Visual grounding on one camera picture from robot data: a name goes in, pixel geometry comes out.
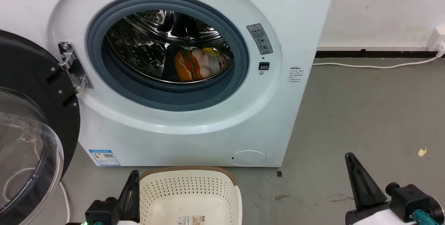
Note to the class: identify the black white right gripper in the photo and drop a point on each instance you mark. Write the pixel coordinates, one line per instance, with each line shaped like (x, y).
(410, 204)

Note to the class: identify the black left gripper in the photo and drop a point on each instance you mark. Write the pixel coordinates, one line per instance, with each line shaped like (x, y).
(102, 213)

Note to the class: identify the cream perforated laundry basket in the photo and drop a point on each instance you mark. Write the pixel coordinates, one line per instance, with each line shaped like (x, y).
(189, 197)

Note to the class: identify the paper label in basket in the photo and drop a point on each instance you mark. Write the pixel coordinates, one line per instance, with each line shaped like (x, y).
(191, 220)

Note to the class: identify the white front-load washing machine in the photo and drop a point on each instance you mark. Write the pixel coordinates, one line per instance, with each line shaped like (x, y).
(194, 138)

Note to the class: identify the orange hot dog plush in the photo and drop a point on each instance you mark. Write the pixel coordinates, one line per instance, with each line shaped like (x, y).
(185, 65)

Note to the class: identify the yellow white plush toy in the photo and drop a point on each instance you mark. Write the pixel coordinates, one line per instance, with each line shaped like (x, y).
(218, 61)

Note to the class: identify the blue energy label sticker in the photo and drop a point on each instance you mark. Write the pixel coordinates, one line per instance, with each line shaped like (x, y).
(104, 157)

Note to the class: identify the yellow paper scrap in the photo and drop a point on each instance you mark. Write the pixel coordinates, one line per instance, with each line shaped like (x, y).
(422, 152)

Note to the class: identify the round drain filter cover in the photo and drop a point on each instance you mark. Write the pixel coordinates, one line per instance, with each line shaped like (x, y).
(248, 158)

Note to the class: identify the black round glass washer door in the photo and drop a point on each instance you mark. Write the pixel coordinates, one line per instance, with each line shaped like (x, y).
(24, 138)

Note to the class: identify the grey rubber door gasket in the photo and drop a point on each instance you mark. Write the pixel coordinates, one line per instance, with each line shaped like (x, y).
(118, 75)

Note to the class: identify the small text sticker on washer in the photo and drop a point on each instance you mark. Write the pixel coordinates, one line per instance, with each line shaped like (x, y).
(295, 74)

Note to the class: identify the black skirting strip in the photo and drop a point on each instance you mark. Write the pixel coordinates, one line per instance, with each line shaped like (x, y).
(375, 54)

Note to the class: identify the metal door hinge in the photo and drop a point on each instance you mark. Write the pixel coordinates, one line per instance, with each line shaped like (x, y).
(72, 65)

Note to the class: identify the black door latch socket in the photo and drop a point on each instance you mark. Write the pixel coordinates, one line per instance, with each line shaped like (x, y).
(264, 66)

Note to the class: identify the stainless steel washer drum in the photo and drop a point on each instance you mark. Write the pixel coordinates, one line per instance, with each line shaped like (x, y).
(146, 44)

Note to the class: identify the grey warning sticker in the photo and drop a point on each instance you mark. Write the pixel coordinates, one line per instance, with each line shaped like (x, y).
(260, 38)

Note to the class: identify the white wall socket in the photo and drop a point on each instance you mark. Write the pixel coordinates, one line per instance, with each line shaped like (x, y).
(438, 40)

